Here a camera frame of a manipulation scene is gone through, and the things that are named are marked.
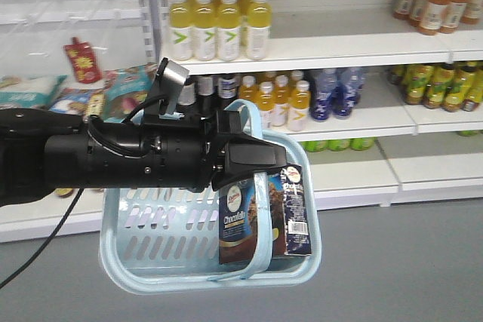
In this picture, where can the orange juice bottle top right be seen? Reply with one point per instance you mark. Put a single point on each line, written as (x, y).
(430, 20)

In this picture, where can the white supermarket shelf unit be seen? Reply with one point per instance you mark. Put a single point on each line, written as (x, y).
(419, 156)

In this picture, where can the blue drink bottle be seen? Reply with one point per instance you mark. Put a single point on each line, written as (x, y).
(347, 89)

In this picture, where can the yellow juice bottle front right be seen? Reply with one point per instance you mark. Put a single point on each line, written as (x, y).
(259, 20)

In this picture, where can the red spout pouch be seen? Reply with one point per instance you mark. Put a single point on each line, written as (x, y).
(83, 61)

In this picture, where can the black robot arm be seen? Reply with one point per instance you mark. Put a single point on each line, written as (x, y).
(42, 151)

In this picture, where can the yellow juice bottle front left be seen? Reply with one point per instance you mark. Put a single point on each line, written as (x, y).
(180, 22)

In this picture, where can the light blue plastic basket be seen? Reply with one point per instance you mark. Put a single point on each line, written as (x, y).
(262, 233)

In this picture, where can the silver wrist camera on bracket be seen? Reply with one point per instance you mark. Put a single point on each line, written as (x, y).
(168, 83)

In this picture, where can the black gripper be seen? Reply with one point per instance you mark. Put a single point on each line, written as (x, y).
(234, 155)

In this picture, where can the yellow juice bottle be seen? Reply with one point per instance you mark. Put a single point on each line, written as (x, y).
(180, 22)
(228, 30)
(259, 20)
(204, 30)

